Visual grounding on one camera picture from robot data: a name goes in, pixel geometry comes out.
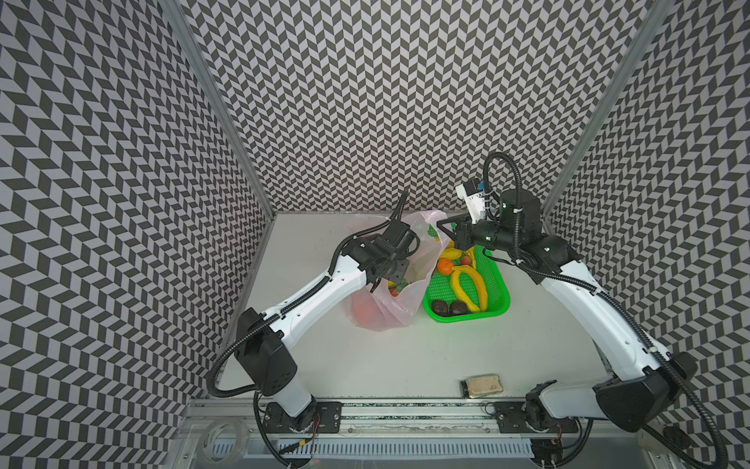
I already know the orange fake tangerine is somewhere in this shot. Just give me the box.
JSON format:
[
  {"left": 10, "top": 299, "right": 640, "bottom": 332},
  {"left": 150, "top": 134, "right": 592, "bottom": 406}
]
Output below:
[{"left": 437, "top": 258, "right": 455, "bottom": 276}]

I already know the pink printed plastic bag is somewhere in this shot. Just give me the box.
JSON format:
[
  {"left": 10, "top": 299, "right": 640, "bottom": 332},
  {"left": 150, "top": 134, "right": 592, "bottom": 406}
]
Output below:
[{"left": 345, "top": 209, "right": 448, "bottom": 332}]

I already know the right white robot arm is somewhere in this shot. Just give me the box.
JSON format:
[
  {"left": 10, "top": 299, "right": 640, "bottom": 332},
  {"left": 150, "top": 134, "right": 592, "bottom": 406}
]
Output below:
[{"left": 437, "top": 181, "right": 697, "bottom": 433}]

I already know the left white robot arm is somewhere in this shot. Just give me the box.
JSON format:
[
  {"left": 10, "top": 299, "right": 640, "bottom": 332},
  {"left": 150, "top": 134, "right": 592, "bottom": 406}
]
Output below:
[{"left": 206, "top": 217, "right": 421, "bottom": 418}]

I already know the yellow fake banana bunch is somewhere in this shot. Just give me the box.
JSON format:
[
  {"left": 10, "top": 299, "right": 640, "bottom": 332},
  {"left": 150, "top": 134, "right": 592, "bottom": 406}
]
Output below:
[{"left": 441, "top": 247, "right": 477, "bottom": 267}]

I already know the green plastic basket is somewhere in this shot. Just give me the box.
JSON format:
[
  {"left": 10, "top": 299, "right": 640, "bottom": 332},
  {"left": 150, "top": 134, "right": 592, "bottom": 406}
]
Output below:
[{"left": 422, "top": 247, "right": 511, "bottom": 324}]

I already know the tan sponge in wrapper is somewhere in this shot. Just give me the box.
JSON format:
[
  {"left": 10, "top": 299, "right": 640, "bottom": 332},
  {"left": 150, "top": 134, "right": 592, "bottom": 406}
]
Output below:
[{"left": 460, "top": 374, "right": 504, "bottom": 399}]

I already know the clear tape roll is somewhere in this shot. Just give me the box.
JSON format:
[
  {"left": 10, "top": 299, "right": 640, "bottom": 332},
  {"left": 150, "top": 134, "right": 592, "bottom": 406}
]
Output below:
[{"left": 195, "top": 417, "right": 250, "bottom": 468}]

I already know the black round knob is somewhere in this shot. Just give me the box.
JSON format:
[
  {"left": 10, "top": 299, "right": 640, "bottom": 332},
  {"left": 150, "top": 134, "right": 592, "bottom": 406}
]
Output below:
[{"left": 662, "top": 425, "right": 693, "bottom": 451}]

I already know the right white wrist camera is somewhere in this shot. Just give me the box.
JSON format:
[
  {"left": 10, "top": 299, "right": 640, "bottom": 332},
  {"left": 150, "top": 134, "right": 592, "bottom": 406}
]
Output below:
[{"left": 455, "top": 178, "right": 486, "bottom": 224}]

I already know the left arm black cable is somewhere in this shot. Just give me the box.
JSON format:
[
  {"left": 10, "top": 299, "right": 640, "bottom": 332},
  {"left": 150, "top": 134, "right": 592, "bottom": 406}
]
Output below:
[{"left": 327, "top": 186, "right": 411, "bottom": 277}]

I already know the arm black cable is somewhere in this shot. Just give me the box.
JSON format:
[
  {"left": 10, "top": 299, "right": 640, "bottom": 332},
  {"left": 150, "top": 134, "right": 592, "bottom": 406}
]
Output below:
[
  {"left": 327, "top": 186, "right": 411, "bottom": 277},
  {"left": 482, "top": 151, "right": 523, "bottom": 195}
]

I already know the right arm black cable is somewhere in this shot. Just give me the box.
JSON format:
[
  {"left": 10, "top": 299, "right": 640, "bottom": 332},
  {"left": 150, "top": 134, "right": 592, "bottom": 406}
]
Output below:
[{"left": 482, "top": 151, "right": 523, "bottom": 195}]

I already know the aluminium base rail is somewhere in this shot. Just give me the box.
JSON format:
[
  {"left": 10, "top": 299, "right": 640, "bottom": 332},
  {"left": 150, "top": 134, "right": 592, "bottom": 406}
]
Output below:
[{"left": 163, "top": 398, "right": 674, "bottom": 468}]

